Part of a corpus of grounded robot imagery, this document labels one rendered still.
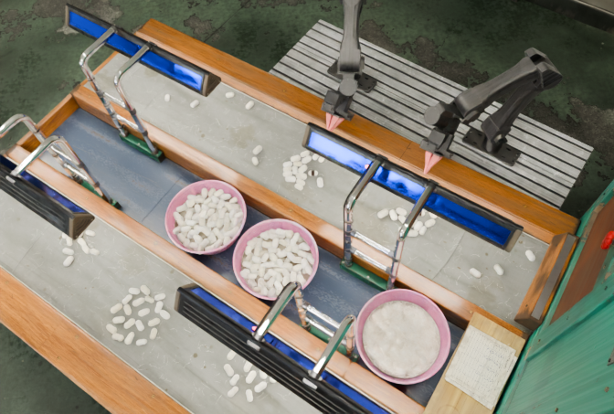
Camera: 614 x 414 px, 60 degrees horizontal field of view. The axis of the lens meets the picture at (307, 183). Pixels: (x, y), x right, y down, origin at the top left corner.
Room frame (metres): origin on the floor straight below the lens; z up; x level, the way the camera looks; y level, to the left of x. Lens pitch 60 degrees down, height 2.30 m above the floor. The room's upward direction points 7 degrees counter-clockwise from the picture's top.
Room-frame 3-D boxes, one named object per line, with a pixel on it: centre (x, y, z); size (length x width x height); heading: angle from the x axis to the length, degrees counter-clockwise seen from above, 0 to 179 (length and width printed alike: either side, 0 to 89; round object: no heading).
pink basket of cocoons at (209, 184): (0.83, 0.34, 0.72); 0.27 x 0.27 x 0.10
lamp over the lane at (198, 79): (1.31, 0.49, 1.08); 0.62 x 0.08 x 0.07; 51
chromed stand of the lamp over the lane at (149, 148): (1.25, 0.54, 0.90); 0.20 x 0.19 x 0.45; 51
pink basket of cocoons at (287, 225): (0.65, 0.12, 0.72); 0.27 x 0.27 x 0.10
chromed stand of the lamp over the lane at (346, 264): (0.64, -0.21, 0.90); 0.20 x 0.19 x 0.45; 51
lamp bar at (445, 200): (0.69, -0.26, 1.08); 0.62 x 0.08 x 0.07; 51
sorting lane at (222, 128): (1.02, 0.04, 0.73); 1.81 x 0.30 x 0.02; 51
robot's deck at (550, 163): (1.03, -0.28, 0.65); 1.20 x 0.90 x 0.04; 48
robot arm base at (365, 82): (1.42, -0.23, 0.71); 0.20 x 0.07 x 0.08; 48
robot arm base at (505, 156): (1.01, -0.67, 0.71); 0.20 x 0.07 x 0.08; 48
